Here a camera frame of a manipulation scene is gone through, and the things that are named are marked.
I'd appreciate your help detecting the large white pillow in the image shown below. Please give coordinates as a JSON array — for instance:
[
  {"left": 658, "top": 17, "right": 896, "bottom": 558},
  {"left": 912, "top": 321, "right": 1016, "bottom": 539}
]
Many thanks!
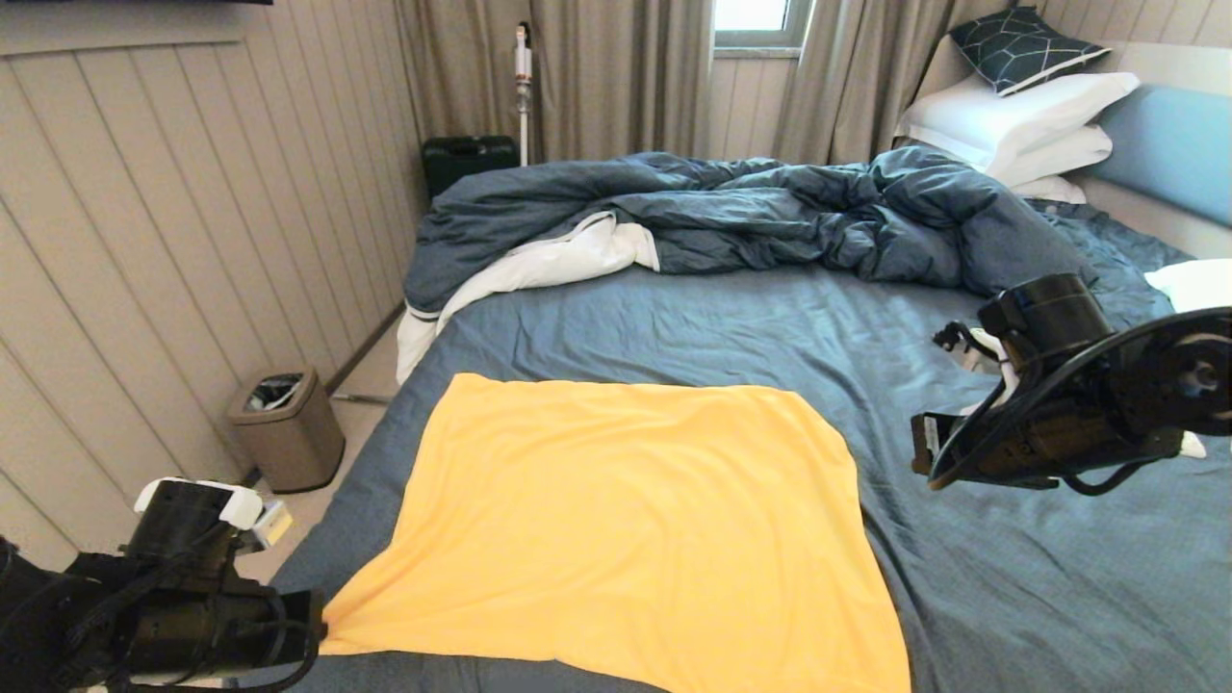
[{"left": 895, "top": 72, "right": 1142, "bottom": 177}]

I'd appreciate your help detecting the flat white pillow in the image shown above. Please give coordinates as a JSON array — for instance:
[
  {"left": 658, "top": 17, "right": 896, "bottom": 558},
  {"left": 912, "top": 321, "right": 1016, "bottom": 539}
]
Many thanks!
[{"left": 982, "top": 125, "right": 1115, "bottom": 190}]

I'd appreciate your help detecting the white duvet lining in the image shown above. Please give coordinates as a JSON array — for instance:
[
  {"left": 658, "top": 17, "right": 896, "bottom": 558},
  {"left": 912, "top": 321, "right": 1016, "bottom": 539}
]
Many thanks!
[{"left": 396, "top": 212, "right": 661, "bottom": 388}]

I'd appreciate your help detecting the white stick vacuum cleaner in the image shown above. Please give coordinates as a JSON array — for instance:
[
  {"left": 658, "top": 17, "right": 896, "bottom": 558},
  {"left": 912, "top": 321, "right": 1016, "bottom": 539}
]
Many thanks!
[{"left": 513, "top": 23, "right": 535, "bottom": 168}]

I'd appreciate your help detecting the narrow beige curtain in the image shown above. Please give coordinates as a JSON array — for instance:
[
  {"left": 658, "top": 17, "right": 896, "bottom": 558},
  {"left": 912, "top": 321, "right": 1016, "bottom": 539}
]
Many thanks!
[{"left": 770, "top": 0, "right": 1016, "bottom": 168}]

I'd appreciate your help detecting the window with grey frame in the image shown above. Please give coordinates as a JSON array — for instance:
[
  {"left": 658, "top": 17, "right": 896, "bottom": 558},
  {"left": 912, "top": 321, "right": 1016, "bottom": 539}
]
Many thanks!
[{"left": 710, "top": 0, "right": 814, "bottom": 53}]

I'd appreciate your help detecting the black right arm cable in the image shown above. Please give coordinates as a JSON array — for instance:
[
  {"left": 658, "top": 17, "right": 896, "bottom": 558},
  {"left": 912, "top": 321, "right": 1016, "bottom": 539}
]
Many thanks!
[{"left": 929, "top": 306, "right": 1232, "bottom": 498}]

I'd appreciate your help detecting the dark green hard case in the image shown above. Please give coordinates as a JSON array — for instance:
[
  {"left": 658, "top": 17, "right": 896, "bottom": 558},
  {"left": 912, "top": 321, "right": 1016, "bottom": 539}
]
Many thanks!
[{"left": 422, "top": 136, "right": 521, "bottom": 203}]

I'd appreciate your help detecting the wide beige curtain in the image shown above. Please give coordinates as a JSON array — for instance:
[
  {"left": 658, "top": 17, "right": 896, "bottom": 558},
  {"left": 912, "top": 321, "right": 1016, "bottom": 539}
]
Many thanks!
[{"left": 393, "top": 0, "right": 713, "bottom": 167}]

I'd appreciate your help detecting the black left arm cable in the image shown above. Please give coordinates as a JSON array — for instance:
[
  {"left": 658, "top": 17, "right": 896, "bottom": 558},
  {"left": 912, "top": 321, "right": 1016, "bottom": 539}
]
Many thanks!
[{"left": 0, "top": 539, "right": 323, "bottom": 693}]

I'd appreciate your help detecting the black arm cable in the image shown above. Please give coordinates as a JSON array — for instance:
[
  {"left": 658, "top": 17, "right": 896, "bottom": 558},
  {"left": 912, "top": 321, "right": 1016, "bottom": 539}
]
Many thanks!
[
  {"left": 0, "top": 539, "right": 323, "bottom": 693},
  {"left": 929, "top": 306, "right": 1232, "bottom": 498}
]

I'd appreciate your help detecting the beige headboard frame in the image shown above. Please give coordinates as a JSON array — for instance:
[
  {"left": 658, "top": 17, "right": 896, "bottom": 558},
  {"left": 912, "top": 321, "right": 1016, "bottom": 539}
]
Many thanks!
[{"left": 910, "top": 37, "right": 1232, "bottom": 261}]

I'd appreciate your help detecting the small white pillow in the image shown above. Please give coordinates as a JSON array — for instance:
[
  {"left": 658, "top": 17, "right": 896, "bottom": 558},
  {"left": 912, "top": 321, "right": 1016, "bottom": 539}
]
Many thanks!
[{"left": 1009, "top": 175, "right": 1089, "bottom": 206}]

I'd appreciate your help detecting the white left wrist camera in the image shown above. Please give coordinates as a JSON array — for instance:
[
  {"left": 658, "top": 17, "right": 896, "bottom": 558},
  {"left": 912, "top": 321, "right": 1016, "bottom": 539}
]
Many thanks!
[{"left": 252, "top": 500, "right": 294, "bottom": 550}]

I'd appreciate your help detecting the light blue headboard pad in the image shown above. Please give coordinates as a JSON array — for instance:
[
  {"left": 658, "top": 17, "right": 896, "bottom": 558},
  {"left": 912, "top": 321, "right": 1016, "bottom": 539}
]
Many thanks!
[{"left": 1091, "top": 86, "right": 1232, "bottom": 230}]

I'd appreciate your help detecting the dark geometric pattern cushion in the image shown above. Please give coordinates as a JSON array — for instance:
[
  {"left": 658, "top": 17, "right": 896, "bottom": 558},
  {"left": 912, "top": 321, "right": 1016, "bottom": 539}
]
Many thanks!
[{"left": 949, "top": 7, "right": 1113, "bottom": 98}]

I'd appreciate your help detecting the brown metal trash bin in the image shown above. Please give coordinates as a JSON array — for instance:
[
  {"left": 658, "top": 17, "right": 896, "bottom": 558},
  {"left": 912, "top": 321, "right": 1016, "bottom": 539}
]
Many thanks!
[{"left": 226, "top": 368, "right": 346, "bottom": 495}]

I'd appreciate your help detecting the dark blue bed sheet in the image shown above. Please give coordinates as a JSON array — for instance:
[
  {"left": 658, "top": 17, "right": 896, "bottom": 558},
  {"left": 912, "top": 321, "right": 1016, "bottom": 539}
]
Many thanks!
[{"left": 223, "top": 199, "right": 1232, "bottom": 693}]

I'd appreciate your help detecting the crumpled dark blue duvet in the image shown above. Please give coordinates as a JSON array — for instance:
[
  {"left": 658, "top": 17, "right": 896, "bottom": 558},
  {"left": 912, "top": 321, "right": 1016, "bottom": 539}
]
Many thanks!
[{"left": 402, "top": 146, "right": 1100, "bottom": 317}]

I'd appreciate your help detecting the yellow t-shirt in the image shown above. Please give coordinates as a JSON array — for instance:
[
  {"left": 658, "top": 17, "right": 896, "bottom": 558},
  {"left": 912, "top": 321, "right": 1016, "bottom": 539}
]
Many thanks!
[{"left": 318, "top": 372, "right": 912, "bottom": 693}]

